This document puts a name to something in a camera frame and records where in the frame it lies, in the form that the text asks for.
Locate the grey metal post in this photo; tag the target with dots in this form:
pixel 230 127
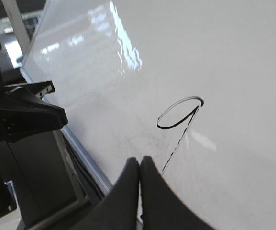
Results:
pixel 14 15

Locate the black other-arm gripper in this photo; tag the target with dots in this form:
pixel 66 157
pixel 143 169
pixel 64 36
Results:
pixel 23 112

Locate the black monitor screen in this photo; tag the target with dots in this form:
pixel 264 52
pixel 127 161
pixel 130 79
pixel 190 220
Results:
pixel 48 190

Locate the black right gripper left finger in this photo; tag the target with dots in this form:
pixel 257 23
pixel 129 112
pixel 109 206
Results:
pixel 118 209

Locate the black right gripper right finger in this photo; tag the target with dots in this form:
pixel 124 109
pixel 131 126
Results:
pixel 161 208

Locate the white whiteboard with aluminium frame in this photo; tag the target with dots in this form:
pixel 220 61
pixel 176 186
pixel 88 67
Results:
pixel 191 83

